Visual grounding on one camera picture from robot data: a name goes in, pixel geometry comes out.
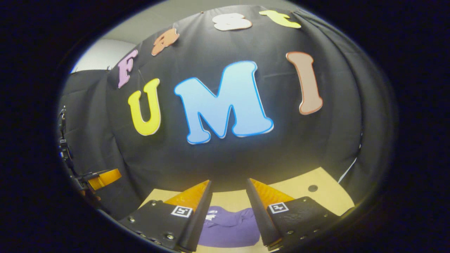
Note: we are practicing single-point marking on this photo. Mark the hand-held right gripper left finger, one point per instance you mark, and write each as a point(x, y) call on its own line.
point(197, 225)

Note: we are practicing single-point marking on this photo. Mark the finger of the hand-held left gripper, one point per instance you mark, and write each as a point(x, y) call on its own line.
point(105, 177)

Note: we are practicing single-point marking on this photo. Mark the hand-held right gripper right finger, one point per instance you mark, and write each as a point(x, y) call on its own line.
point(262, 218)

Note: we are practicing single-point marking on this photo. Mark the purple button shirt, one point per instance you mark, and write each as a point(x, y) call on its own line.
point(228, 228)

